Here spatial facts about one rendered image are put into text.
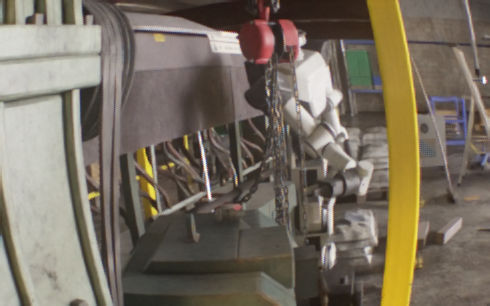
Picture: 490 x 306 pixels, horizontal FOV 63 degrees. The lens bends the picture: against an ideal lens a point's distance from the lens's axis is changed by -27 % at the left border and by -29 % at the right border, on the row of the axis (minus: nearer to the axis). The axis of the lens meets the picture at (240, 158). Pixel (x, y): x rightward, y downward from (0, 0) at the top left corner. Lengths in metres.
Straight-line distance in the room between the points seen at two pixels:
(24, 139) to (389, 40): 1.01
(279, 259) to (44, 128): 0.61
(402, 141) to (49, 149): 0.95
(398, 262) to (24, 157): 1.11
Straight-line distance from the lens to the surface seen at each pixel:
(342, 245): 3.43
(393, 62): 1.34
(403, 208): 1.38
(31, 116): 0.64
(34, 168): 0.65
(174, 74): 2.07
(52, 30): 0.65
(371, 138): 5.59
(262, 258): 1.07
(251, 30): 1.60
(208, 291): 0.99
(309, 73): 2.16
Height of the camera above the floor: 1.21
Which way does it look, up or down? 8 degrees down
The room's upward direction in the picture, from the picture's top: 5 degrees counter-clockwise
